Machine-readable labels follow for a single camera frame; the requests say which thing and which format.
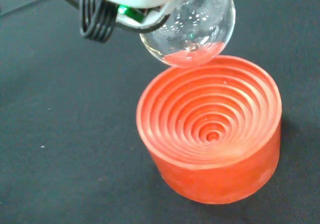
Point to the orange ribbed flask stand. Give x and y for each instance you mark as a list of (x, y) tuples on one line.
[(212, 179)]

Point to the black bench cloth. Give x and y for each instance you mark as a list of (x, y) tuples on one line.
[(62, 134)]

